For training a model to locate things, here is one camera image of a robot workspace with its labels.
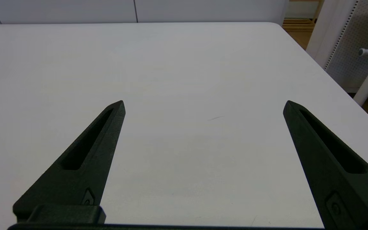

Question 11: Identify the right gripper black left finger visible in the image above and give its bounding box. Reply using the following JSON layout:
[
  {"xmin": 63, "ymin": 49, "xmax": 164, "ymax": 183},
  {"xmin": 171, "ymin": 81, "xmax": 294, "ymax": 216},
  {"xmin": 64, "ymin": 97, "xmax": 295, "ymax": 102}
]
[{"xmin": 13, "ymin": 100, "xmax": 126, "ymax": 221}]

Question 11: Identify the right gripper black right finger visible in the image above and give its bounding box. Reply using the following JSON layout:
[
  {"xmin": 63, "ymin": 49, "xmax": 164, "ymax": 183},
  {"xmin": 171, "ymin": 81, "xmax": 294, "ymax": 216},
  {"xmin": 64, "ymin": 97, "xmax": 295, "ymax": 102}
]
[{"xmin": 283, "ymin": 100, "xmax": 368, "ymax": 230}]

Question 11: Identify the white perforated partition panel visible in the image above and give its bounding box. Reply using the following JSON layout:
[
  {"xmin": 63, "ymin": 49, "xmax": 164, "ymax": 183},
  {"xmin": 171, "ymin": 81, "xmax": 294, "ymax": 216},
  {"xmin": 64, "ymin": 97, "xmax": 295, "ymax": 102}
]
[{"xmin": 305, "ymin": 0, "xmax": 368, "ymax": 94}]

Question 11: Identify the light wooden rack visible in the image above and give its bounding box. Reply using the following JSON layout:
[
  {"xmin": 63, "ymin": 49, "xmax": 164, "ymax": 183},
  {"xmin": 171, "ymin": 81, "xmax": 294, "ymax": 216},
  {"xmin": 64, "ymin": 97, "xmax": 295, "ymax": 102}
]
[{"xmin": 282, "ymin": 0, "xmax": 326, "ymax": 33}]

